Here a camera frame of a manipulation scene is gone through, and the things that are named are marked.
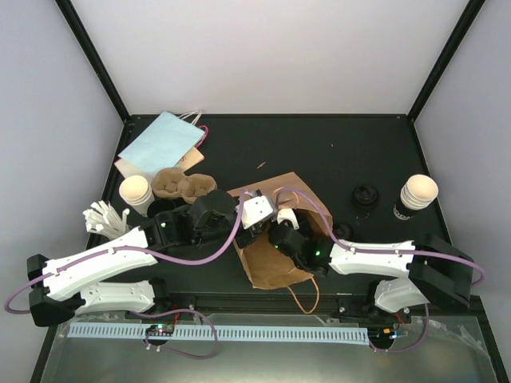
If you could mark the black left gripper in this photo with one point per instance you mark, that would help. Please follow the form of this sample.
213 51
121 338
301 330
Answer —
251 236

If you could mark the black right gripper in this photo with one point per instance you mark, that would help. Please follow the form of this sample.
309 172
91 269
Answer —
303 222

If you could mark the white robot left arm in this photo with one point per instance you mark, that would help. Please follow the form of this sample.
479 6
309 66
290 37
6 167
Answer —
190 235

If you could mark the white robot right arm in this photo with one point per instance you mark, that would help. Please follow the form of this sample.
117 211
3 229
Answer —
425 270

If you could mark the black coffee cup lid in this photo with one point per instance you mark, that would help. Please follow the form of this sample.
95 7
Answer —
343 231

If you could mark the black lid stack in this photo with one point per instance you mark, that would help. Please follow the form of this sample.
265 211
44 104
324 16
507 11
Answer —
365 196

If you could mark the brown pulp cup carrier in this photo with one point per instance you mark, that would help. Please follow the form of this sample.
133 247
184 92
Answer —
171 183

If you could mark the small brown paper bag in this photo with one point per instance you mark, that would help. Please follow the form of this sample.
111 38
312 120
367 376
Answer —
191 158

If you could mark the right paper cup stack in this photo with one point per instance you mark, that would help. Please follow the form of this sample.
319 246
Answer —
418 193

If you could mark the paper cup stack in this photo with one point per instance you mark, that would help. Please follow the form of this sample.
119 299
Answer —
418 193
136 191

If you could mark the left paper cup stack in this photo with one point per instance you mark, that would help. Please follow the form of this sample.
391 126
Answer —
136 191

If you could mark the light blue paper bag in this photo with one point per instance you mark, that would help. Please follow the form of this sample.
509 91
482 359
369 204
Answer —
162 144

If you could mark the white plastic cutlery bundle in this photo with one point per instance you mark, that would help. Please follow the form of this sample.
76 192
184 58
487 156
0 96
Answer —
102 219

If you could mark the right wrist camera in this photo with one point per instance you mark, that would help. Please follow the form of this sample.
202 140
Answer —
287 215

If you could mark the black aluminium rail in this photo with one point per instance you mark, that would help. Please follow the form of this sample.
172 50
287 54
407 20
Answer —
269 303

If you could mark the light blue cable duct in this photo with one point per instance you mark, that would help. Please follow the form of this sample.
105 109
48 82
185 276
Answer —
139 331

